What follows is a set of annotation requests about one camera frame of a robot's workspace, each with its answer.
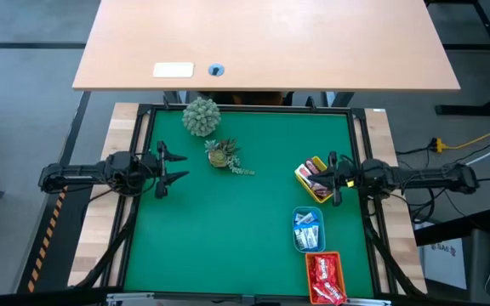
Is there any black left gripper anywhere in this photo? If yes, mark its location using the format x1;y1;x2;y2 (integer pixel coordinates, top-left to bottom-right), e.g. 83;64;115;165
141;140;191;201

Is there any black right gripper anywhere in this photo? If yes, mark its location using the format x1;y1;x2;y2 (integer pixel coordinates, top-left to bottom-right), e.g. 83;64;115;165
307;150;373;207

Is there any brown candy bar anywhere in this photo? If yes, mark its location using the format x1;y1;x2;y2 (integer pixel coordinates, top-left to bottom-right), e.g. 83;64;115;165
312;185;333;200
305;158;325;175

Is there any red Skittles candy bag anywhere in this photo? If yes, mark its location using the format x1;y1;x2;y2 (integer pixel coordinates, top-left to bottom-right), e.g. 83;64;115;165
311;281;350;306
311;256;339;284

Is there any yellow slotted plastic basket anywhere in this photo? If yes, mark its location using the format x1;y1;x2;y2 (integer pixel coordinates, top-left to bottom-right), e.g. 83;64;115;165
293;156;336;205

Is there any trailing succulent in dark pot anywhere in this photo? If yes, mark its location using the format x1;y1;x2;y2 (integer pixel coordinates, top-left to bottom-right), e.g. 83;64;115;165
203;137;257;178

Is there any light blue plastic bin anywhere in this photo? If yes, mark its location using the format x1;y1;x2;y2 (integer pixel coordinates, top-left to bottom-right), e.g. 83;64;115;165
291;206;327;255

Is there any round succulent in white pot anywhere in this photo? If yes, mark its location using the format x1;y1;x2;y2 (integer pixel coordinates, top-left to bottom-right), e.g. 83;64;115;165
181;97;222;139

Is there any orange slotted plastic basket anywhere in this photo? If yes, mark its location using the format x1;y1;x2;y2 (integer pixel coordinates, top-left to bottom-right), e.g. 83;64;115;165
305;251;349;306

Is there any white rectangular pad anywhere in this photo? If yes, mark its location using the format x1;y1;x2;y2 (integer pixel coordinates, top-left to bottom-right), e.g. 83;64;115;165
152;61;196;79

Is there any silver aluminium extrusion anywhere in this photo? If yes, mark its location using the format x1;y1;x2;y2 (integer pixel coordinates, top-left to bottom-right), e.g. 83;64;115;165
346;297;393;306
105;292;157;306

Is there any hazard striped black plate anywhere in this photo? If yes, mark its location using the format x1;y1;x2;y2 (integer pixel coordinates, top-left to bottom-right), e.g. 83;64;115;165
14;184;95;294

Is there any light wooden desk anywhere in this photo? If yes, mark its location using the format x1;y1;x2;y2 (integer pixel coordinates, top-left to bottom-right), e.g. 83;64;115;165
72;0;462;94

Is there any white cardboard box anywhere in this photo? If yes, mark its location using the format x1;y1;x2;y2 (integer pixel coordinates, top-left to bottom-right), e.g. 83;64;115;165
422;236;470;291

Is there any black left wrist camera cable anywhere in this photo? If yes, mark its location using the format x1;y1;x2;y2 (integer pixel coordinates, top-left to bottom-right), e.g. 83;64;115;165
100;176;158;198

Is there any black aluminium table frame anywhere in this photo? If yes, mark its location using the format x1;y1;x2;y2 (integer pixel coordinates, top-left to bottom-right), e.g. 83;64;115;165
100;103;399;306

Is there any yellow power cable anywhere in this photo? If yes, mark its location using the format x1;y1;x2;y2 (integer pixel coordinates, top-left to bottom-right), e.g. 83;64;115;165
429;131;490;155

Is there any black desk leg frame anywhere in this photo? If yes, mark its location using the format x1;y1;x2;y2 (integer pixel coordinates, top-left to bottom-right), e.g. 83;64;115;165
425;0;490;118

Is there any white cable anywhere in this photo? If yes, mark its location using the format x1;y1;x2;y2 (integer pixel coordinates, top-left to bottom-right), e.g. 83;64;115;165
464;139;490;167

